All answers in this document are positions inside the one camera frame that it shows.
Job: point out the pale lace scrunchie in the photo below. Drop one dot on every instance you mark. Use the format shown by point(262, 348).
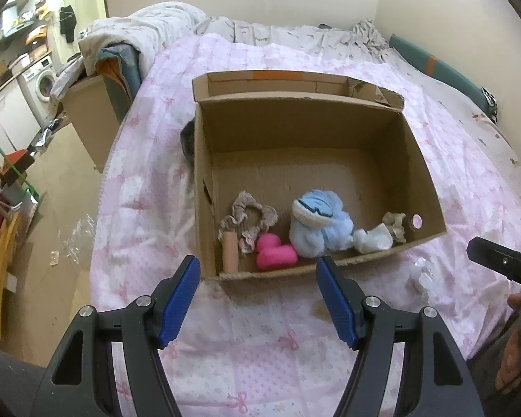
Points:
point(247, 221)

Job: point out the black and white patterned item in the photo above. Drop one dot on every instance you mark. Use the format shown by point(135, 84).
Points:
point(490, 104)

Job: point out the person's right hand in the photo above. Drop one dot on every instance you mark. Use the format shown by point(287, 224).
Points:
point(510, 365)

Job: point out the grey printed pillow sheet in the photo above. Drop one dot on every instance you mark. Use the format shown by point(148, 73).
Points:
point(308, 34)

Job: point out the grey printed duvet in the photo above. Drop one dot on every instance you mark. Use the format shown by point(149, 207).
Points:
point(143, 30)

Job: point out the pink plush heart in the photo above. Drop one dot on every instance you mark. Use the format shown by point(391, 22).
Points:
point(275, 254)

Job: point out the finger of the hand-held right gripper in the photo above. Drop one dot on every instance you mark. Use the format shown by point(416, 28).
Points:
point(499, 263)

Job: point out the dark hanging garment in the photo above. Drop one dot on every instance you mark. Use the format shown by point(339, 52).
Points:
point(67, 19)

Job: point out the red box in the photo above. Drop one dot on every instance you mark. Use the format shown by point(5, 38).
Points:
point(19, 161)

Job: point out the yellow wooden rack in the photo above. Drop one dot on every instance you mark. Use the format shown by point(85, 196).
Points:
point(2, 265)

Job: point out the orange cardboard box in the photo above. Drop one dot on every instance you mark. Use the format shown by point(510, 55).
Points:
point(37, 34)

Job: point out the white washing machine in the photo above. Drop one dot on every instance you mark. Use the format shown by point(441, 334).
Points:
point(40, 83)

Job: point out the wooden bedside cabinet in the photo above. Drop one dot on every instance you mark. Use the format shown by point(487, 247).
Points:
point(91, 117)

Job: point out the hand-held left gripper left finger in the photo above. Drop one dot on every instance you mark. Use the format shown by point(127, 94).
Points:
point(178, 304)

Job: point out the clear plastic wrapper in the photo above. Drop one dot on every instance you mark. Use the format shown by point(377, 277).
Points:
point(422, 271)

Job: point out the brown cardboard box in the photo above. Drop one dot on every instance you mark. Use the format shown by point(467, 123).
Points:
point(312, 173)

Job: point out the white sock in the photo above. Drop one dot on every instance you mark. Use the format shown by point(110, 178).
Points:
point(373, 239)

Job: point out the white kitchen counter cabinet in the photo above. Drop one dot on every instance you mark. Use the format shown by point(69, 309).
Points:
point(6, 113)

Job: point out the clear plastic bag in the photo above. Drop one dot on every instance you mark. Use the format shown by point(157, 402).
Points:
point(76, 241)

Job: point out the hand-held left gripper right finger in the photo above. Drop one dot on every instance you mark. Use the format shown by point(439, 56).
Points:
point(336, 304)

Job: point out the teal and orange folded cloth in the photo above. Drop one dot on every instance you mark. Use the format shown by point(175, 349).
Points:
point(118, 67)

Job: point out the small white plastic holder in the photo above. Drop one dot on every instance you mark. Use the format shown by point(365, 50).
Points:
point(426, 282)

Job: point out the peach cylinder tube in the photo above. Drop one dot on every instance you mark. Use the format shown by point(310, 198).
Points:
point(231, 252)

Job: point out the beige lace scrunchie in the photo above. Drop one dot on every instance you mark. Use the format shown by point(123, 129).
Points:
point(395, 225)

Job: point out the person's right forearm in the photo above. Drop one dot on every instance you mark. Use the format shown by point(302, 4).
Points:
point(482, 369)

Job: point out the person's dark grey pants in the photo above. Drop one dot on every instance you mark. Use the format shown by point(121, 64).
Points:
point(8, 382)

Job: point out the teal padded mat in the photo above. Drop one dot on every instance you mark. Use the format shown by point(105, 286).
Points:
point(443, 69)

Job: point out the light blue plush toy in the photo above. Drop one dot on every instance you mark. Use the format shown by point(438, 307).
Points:
point(317, 226)

